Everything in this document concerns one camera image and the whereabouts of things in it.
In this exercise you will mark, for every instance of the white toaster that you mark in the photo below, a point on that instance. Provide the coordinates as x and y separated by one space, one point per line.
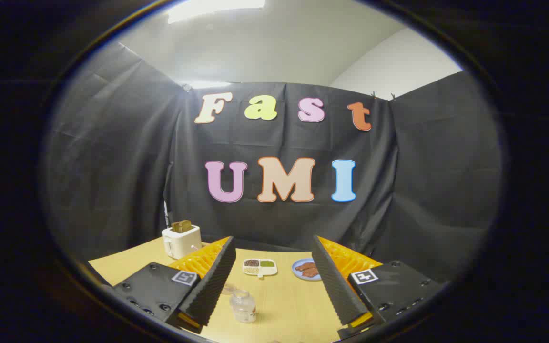
181 243

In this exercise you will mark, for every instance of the wooden table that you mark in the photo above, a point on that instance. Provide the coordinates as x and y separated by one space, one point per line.
284 305

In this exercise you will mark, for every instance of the white divided dish with beans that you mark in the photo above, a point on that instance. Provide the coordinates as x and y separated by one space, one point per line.
259 267

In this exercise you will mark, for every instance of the brown meat slice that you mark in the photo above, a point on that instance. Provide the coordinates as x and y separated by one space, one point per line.
305 266
310 273

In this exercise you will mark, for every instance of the brown toast slice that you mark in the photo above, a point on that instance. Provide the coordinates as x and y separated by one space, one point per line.
186 225
176 227

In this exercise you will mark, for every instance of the clear plastic juice bottle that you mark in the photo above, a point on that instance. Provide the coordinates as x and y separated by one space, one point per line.
242 307

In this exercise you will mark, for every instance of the round brown coaster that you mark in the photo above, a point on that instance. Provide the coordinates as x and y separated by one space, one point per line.
229 288

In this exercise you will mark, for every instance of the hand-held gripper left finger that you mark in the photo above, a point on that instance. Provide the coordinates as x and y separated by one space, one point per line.
212 286

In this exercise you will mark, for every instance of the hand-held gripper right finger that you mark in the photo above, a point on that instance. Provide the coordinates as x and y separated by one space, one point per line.
336 290

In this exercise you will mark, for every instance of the blue plate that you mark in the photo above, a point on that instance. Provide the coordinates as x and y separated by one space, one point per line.
296 272

